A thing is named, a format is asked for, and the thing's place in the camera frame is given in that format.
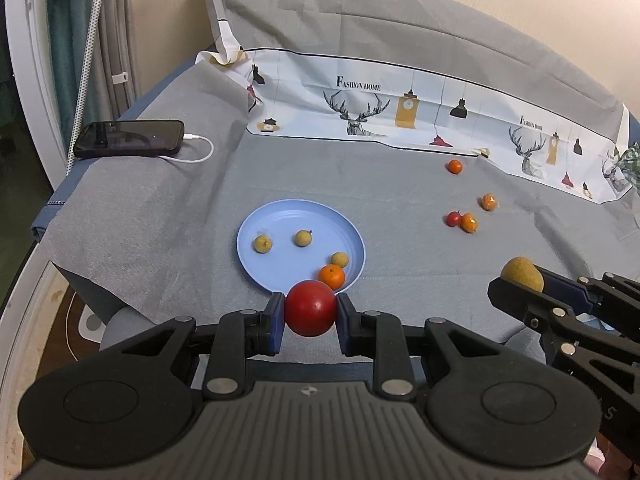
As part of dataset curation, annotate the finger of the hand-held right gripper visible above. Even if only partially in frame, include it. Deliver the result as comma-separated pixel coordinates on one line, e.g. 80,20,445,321
535,264,640,342
488,275,640,396

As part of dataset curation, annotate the green checkered cloth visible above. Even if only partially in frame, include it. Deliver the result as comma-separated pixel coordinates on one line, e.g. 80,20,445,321
617,142,640,178

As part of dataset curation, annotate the grey cloth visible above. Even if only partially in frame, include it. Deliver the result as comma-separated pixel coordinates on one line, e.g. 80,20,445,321
30,62,640,366

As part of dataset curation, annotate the grey curtain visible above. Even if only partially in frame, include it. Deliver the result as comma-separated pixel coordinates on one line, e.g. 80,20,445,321
97,0,138,121

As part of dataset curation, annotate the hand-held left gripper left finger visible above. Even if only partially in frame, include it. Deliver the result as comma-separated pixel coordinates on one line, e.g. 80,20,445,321
100,292,287,402

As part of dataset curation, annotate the white charging cable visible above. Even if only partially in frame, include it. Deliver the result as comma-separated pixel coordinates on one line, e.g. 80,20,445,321
161,133,215,164

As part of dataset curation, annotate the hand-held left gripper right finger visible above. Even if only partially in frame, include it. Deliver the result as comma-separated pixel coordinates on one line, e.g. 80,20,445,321
335,292,521,402

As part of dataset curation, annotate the black white braided hose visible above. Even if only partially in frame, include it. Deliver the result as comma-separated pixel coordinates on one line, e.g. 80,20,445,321
64,0,108,178

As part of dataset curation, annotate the teal curtain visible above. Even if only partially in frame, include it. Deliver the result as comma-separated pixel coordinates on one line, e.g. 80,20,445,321
45,0,96,136

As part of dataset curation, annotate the white door frame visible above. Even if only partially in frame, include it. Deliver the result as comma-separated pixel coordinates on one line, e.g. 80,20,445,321
2,0,71,193

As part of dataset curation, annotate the black smartphone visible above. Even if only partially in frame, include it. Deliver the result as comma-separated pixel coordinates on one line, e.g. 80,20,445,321
73,119,185,160

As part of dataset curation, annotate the blue plate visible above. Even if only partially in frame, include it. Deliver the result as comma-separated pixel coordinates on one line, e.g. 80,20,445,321
236,199,367,295

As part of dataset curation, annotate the printed deer tablecloth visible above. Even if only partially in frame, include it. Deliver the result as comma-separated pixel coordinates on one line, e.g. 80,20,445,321
194,0,640,206

